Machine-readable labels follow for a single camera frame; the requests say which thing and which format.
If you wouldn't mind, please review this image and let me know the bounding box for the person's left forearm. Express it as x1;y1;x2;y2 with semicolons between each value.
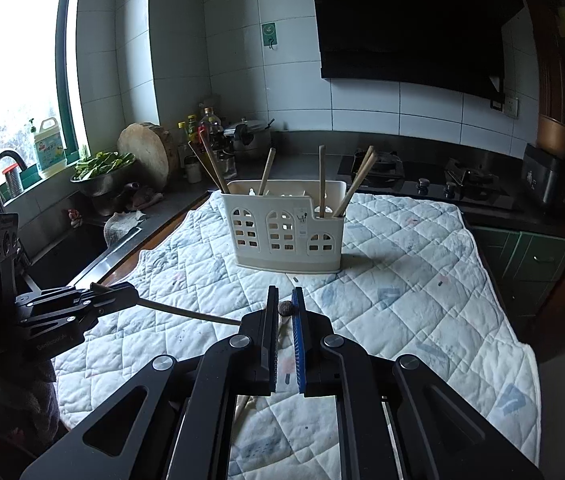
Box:
0;360;61;442

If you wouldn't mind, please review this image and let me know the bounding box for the round wooden cutting board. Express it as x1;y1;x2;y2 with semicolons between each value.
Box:
117;122;179;191

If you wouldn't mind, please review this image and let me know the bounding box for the white checked dishcloth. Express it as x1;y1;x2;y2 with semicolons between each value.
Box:
104;210;146;249

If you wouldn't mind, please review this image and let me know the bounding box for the white plastic utensil holder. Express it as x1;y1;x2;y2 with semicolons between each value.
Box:
221;180;349;274

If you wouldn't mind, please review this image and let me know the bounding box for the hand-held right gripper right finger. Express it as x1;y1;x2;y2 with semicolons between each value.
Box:
291;286;544;480

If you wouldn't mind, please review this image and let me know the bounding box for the black countertop appliance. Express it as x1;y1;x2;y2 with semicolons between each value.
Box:
521;142;565;211

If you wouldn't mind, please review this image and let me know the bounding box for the metal can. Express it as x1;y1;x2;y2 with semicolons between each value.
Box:
3;165;24;195

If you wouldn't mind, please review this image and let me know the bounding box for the black range hood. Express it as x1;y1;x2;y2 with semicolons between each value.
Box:
297;0;526;101

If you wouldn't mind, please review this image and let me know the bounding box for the gas stove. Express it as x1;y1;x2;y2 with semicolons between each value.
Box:
337;152;526;214

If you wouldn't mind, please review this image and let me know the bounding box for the brown rag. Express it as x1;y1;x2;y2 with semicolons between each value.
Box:
112;182;164;211

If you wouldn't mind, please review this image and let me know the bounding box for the green lower cabinet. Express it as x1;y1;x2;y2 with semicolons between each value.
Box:
470;225;565;312

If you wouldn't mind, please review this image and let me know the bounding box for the green wall hook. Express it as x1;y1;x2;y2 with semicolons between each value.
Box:
261;22;280;51

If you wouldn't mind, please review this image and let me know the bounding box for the window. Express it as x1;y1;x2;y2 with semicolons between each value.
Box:
0;0;89;212

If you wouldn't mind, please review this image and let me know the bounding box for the kitchen sink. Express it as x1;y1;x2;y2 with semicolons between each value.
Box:
25;222;114;287

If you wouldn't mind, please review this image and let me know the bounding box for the small white cup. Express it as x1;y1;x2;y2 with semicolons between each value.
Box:
185;156;204;185

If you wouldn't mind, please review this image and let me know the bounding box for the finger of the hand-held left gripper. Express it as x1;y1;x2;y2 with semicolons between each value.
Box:
21;300;139;334
16;282;141;312

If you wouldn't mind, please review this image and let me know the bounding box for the metal pressure cooker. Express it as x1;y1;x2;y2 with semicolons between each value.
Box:
223;117;276;161

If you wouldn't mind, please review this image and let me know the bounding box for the white quilted mat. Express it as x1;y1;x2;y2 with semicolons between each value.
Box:
52;192;543;480

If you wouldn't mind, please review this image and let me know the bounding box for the metal bowl of green vegetables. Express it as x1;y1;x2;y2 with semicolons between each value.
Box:
73;151;138;180

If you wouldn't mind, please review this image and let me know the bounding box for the dark sink faucet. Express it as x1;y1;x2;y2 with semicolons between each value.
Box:
0;150;28;211

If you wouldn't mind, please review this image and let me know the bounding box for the white detergent bottle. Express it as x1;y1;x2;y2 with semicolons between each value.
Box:
30;116;68;180

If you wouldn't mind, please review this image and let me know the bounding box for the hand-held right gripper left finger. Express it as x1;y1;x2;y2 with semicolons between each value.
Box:
20;285;280;480

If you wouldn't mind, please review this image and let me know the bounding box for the clear oil bottle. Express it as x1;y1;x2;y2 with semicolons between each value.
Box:
198;107;224;154

